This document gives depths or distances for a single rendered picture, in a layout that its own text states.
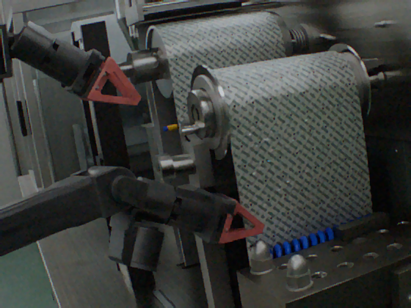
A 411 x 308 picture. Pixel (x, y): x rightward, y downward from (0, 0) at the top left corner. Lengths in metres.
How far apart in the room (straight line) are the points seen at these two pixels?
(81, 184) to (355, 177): 0.46
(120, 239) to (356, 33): 0.58
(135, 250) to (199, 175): 0.19
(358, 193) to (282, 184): 0.15
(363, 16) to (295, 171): 0.33
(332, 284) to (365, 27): 0.51
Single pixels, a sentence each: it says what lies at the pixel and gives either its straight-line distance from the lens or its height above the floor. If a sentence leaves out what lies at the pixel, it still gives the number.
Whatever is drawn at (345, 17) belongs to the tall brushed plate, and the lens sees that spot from 1.17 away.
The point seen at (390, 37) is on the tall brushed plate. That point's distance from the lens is 1.06.
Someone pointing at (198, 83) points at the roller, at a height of 1.30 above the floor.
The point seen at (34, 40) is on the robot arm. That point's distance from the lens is 0.88.
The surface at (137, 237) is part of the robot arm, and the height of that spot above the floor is 1.11.
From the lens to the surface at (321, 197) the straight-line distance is 0.99.
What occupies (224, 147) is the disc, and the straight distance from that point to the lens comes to 0.92.
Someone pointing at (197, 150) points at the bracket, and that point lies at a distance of 0.97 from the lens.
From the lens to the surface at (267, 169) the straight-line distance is 0.93.
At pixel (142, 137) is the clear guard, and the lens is 1.94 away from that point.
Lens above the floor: 1.35
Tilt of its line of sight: 10 degrees down
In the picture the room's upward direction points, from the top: 10 degrees counter-clockwise
